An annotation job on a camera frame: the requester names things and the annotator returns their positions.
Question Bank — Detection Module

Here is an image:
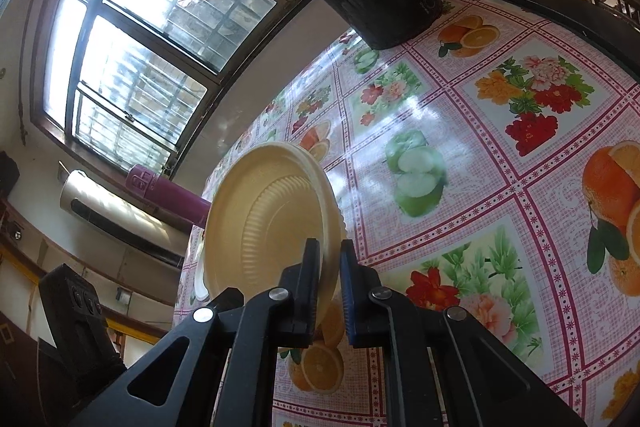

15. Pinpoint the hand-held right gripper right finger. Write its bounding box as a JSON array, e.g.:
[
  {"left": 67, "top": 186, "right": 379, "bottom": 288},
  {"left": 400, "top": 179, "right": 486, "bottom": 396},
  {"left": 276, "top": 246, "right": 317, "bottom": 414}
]
[{"left": 339, "top": 238, "right": 588, "bottom": 427}]

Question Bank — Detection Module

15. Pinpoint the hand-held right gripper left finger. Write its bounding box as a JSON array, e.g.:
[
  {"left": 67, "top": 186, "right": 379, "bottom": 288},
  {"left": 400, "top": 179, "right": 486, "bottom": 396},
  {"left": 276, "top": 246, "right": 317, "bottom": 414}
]
[{"left": 67, "top": 237, "right": 322, "bottom": 427}]

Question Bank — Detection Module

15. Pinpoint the small cream plastic bowl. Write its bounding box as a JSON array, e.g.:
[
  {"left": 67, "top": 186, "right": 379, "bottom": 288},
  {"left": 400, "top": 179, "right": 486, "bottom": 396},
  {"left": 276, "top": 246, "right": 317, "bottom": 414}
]
[{"left": 204, "top": 143, "right": 347, "bottom": 330}]

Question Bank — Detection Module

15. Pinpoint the large cream plastic bowl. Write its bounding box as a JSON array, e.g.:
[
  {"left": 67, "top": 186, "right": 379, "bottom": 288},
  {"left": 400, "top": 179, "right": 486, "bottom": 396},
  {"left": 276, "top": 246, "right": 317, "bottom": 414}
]
[{"left": 195, "top": 232, "right": 212, "bottom": 301}]

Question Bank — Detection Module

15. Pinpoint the white tower air conditioner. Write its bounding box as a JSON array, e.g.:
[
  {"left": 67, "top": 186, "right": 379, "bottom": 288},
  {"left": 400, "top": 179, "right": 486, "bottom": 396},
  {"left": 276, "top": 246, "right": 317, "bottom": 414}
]
[{"left": 60, "top": 170, "right": 187, "bottom": 269}]

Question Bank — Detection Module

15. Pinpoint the purple thermos bottle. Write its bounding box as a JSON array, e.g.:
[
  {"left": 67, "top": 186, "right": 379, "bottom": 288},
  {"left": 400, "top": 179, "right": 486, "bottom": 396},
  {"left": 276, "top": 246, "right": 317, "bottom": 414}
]
[{"left": 125, "top": 163, "right": 213, "bottom": 230}]

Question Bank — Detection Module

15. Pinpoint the brown framed window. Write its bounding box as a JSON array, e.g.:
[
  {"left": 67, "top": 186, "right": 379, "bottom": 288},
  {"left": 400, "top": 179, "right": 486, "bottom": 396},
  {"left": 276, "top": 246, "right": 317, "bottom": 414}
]
[{"left": 30, "top": 0, "right": 321, "bottom": 172}]

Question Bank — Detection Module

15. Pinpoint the black edged table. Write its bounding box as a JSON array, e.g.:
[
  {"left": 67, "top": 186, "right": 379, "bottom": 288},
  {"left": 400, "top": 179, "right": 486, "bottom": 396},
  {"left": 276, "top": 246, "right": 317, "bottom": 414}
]
[{"left": 430, "top": 0, "right": 640, "bottom": 82}]

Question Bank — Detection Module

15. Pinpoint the dark wall box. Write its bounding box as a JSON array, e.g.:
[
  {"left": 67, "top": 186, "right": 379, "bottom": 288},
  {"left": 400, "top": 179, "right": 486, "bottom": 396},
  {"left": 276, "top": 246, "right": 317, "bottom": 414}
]
[{"left": 0, "top": 151, "right": 21, "bottom": 196}]

